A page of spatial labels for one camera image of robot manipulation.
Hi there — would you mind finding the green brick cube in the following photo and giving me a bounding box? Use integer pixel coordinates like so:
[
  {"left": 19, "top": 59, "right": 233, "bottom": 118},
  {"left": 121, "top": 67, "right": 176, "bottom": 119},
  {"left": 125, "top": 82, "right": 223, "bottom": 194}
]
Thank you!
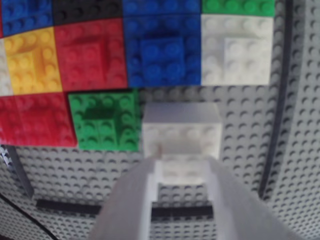
[
  {"left": 201, "top": 0, "right": 276, "bottom": 17},
  {"left": 67, "top": 88, "right": 141, "bottom": 152}
]

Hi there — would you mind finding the black brick cube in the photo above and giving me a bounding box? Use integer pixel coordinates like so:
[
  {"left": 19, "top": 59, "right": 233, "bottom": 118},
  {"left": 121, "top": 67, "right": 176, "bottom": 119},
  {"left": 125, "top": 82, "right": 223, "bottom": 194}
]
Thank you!
[{"left": 52, "top": 0, "right": 125, "bottom": 26}]

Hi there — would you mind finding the yellow brick cube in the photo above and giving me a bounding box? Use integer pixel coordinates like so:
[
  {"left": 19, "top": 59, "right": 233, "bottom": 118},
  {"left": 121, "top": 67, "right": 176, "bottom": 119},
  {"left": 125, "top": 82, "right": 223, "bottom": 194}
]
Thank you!
[{"left": 3, "top": 26, "right": 64, "bottom": 96}]

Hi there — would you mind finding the black cable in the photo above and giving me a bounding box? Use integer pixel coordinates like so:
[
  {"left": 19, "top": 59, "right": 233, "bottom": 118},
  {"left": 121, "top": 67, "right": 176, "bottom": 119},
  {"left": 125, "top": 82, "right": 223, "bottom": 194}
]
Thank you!
[{"left": 0, "top": 192, "right": 58, "bottom": 240}]

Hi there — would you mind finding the blue brick cube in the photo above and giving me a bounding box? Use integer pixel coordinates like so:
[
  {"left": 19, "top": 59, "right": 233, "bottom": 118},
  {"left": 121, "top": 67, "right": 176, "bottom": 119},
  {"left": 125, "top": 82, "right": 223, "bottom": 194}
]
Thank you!
[
  {"left": 122, "top": 0, "right": 202, "bottom": 19},
  {"left": 1, "top": 0, "right": 55, "bottom": 36},
  {"left": 123, "top": 14, "right": 203, "bottom": 88}
]

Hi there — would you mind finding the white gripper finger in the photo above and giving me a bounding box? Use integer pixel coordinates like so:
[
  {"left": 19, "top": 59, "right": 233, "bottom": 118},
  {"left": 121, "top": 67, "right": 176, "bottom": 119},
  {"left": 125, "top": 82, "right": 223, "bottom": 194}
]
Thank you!
[
  {"left": 204, "top": 158, "right": 298, "bottom": 240},
  {"left": 88, "top": 156, "right": 161, "bottom": 240}
]

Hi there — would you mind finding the gray studded baseplate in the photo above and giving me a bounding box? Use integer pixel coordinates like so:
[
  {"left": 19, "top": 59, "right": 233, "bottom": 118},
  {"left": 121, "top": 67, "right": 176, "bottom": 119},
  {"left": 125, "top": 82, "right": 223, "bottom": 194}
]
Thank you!
[{"left": 0, "top": 0, "right": 320, "bottom": 240}]

